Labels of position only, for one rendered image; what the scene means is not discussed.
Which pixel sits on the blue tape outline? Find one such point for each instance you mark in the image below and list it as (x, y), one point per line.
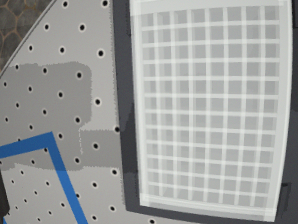
(47, 140)

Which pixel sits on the dark grey rectangular frame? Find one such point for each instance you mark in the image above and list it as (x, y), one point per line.
(287, 208)

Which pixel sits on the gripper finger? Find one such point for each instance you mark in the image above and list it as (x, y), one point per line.
(4, 204)

